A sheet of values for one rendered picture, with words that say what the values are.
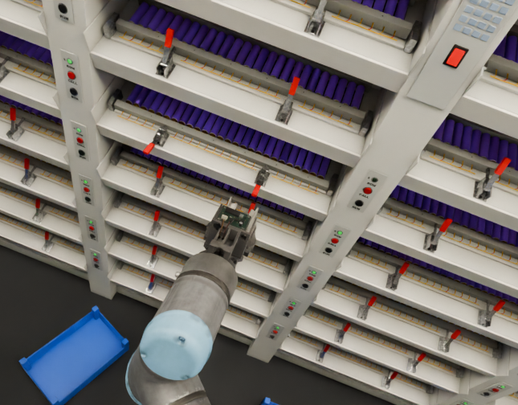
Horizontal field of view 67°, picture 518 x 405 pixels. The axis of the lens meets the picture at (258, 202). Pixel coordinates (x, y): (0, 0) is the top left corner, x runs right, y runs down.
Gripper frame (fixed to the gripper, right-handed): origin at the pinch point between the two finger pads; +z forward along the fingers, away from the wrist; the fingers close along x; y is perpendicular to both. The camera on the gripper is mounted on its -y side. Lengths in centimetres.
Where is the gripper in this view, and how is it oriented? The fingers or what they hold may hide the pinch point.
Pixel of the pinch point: (242, 213)
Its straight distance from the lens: 82.3
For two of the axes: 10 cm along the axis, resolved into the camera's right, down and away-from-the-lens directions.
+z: 2.3, -5.3, 8.1
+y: 2.8, -7.6, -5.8
